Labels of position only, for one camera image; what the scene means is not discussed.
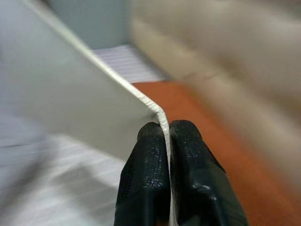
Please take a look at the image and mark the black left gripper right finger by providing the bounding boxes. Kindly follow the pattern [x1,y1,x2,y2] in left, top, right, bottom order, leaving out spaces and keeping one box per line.
[168,119,250,226]

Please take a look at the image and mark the white book with photo cover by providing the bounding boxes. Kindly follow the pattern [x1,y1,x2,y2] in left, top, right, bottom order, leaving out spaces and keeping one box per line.
[0,0,176,226]

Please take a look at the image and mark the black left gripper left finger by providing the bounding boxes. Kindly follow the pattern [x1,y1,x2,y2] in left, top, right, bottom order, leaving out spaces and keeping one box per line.
[114,121,170,226]

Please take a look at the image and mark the orange fabric pillow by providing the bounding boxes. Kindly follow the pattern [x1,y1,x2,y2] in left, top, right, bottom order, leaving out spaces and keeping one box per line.
[130,80,301,226]

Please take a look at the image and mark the white patterned bed cover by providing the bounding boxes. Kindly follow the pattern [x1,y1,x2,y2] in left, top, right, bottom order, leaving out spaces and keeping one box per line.
[0,44,168,226]

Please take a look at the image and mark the cream tufted headboard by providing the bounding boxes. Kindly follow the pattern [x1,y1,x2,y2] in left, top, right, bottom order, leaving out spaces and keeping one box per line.
[129,0,301,182]

